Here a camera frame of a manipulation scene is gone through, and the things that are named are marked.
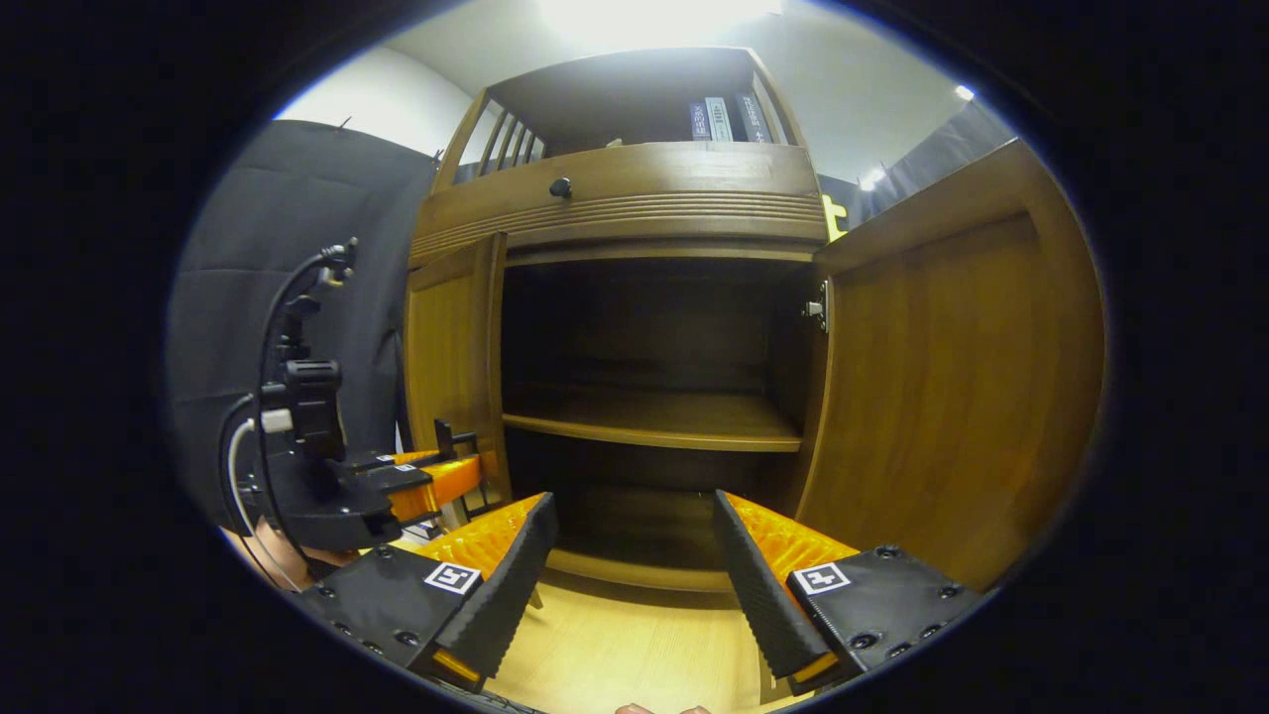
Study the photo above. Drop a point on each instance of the black backdrop cloth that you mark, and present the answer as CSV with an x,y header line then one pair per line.
x,y
297,208

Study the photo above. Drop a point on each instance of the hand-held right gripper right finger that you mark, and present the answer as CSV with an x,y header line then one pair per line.
x,y
758,595

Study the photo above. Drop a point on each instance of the dark spine book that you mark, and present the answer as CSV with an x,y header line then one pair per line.
x,y
751,119

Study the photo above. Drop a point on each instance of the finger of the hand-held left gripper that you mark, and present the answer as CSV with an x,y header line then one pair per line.
x,y
397,459
436,486

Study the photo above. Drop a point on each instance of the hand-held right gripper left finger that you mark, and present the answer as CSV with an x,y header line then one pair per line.
x,y
516,575

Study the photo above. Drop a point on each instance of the wooden double-door shoe cabinet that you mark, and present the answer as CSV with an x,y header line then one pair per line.
x,y
644,337

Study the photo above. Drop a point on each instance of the metal door hinge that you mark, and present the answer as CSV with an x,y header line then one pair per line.
x,y
818,307

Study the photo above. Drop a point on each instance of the wooden inner shelf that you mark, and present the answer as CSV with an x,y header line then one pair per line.
x,y
654,421

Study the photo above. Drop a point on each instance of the grey spine book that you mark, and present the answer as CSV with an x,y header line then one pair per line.
x,y
718,119

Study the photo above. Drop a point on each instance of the blue spine book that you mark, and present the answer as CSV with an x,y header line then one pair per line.
x,y
699,122

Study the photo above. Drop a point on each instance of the wooden shoe cabinet door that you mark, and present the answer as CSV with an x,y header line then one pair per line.
x,y
942,377
446,347

